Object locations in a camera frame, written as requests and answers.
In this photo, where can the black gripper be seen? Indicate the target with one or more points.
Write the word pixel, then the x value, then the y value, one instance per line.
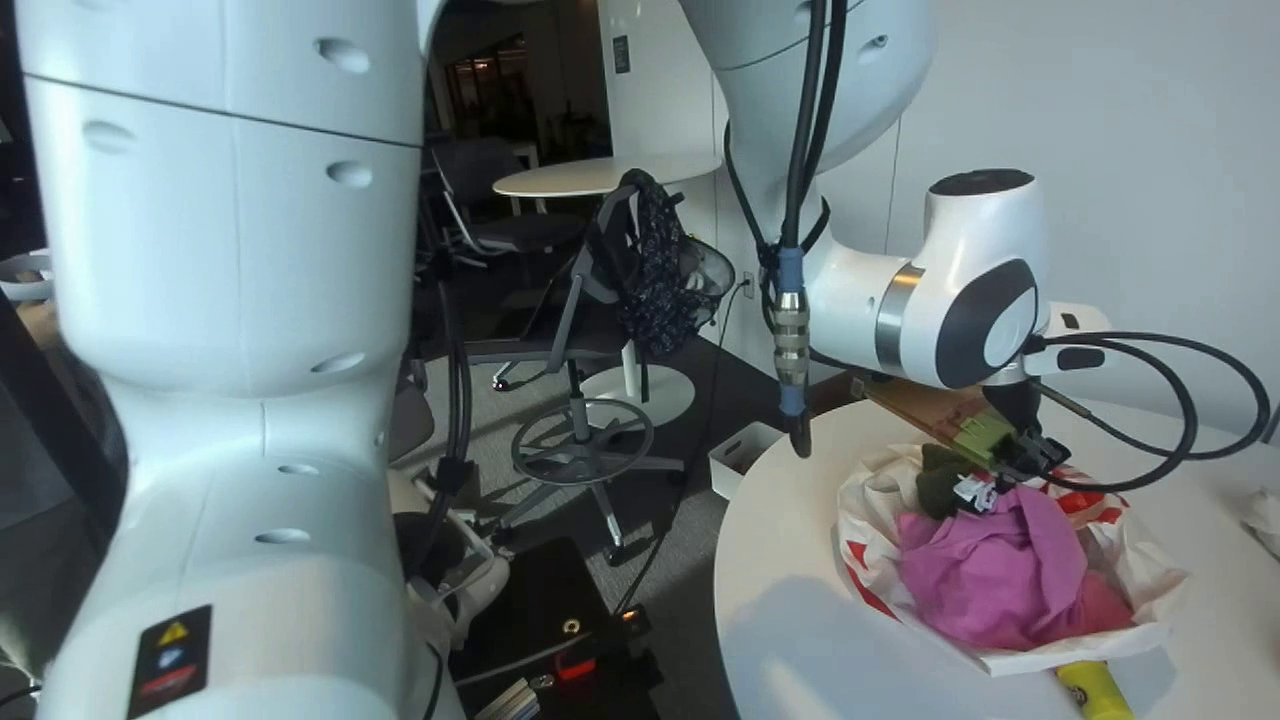
pixel 1033 449

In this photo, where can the pink t-shirt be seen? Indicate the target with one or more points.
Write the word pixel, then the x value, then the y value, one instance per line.
pixel 1003 575

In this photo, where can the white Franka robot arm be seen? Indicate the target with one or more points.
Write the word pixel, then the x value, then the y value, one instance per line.
pixel 226 267

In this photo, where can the small white box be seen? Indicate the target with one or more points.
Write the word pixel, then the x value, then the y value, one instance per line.
pixel 737 462

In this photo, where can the black mesh office chair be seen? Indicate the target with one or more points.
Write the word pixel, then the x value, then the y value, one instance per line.
pixel 660 280

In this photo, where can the black controller box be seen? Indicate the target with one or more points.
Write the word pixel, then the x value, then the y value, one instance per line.
pixel 544 626

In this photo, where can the round white side table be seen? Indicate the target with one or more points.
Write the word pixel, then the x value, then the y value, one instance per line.
pixel 566 182

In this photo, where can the brown green wrist camera box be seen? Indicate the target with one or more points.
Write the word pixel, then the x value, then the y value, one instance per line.
pixel 967 429

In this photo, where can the white round pedestal base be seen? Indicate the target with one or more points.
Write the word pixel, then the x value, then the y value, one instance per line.
pixel 660 399

